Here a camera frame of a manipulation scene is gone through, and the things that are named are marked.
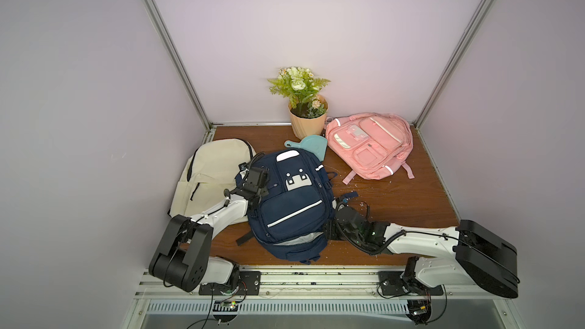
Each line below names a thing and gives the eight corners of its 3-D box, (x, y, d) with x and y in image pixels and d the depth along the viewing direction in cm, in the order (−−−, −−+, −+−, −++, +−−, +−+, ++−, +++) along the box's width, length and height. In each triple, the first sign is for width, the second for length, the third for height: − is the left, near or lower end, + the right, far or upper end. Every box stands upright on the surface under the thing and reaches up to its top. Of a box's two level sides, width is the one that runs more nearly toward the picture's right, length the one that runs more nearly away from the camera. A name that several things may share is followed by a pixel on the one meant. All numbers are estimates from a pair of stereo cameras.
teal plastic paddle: (285, 146, 112) (284, 141, 109) (296, 131, 119) (296, 126, 116) (323, 162, 106) (323, 157, 103) (332, 145, 113) (333, 140, 110)
